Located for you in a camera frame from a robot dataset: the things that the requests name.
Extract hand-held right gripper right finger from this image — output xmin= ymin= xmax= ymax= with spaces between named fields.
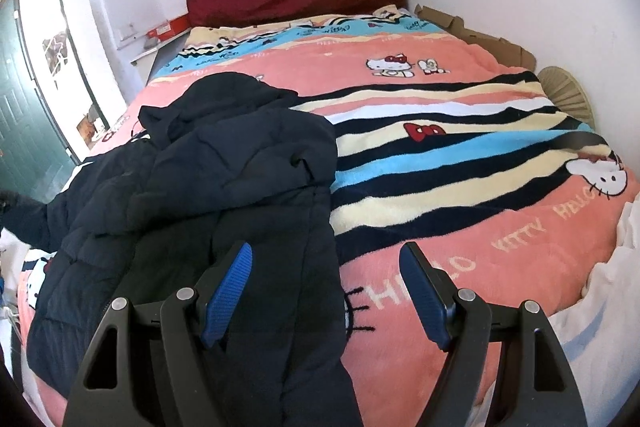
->
xmin=399 ymin=241 xmax=588 ymax=427

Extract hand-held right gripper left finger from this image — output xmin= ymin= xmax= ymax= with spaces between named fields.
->
xmin=62 ymin=241 xmax=253 ymax=427

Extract dark navy puffer jacket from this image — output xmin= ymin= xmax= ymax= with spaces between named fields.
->
xmin=0 ymin=72 xmax=363 ymax=427

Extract striped cartoon cat printed blanket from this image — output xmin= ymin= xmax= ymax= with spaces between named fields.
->
xmin=15 ymin=6 xmax=640 ymax=427

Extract white cloth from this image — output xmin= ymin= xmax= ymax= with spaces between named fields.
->
xmin=547 ymin=202 xmax=640 ymax=427

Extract grey bedside table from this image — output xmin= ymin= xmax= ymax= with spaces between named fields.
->
xmin=131 ymin=34 xmax=190 ymax=82

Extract beige fan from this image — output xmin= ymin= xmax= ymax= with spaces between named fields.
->
xmin=537 ymin=66 xmax=597 ymax=130

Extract brown cardboard pieces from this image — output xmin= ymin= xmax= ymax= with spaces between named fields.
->
xmin=412 ymin=4 xmax=538 ymax=72

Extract dark green door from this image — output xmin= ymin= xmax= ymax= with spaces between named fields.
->
xmin=0 ymin=0 xmax=76 ymax=202

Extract red box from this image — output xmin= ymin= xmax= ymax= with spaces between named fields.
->
xmin=146 ymin=13 xmax=191 ymax=42

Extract wall poster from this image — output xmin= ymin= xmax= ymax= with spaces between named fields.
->
xmin=41 ymin=29 xmax=71 ymax=78

